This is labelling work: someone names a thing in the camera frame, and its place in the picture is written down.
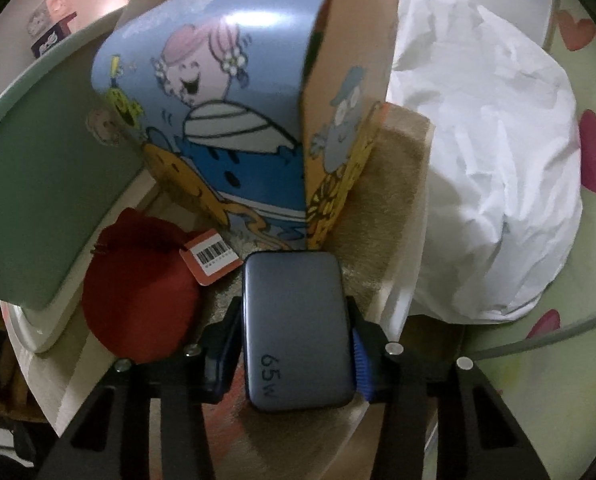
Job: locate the purple cardboard box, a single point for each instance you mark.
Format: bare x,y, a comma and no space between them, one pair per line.
53,35

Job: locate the Happy Meal cardboard box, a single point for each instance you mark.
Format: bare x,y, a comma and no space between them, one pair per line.
262,111

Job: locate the red fabric pouch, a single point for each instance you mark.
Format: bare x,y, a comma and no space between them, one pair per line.
139,297

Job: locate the light blue plastic basin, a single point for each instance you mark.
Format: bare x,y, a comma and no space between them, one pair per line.
57,182

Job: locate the grey 65W power charger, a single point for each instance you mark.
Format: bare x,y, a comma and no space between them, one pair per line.
297,340

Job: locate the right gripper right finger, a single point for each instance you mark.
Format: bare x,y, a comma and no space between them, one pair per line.
478,436

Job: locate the orange barcode price tag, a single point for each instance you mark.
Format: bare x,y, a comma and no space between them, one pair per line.
210,258

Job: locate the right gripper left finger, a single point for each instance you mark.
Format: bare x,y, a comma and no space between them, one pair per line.
108,438

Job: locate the heart pattern play tent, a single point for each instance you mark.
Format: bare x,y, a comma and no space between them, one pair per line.
544,364

